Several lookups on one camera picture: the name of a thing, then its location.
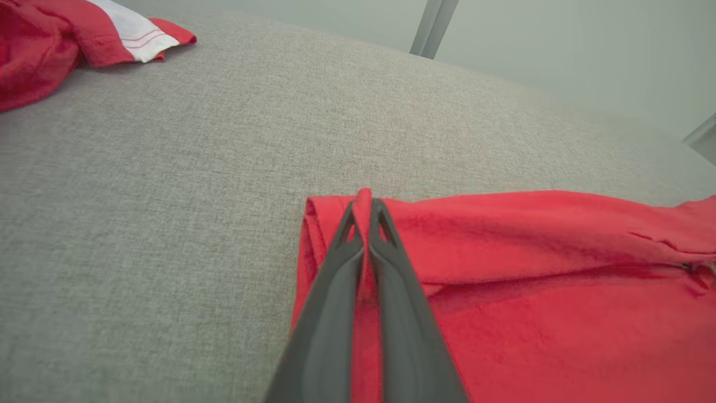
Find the red shorts with white stripe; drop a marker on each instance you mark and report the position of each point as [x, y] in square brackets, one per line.
[33, 56]

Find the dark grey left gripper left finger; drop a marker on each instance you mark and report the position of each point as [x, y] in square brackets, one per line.
[324, 336]

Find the grey metal post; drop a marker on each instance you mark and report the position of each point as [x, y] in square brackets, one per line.
[433, 28]

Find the red shorts with zipper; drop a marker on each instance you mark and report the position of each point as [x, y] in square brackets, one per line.
[531, 336]

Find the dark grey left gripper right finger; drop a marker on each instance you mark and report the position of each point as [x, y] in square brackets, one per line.
[411, 347]

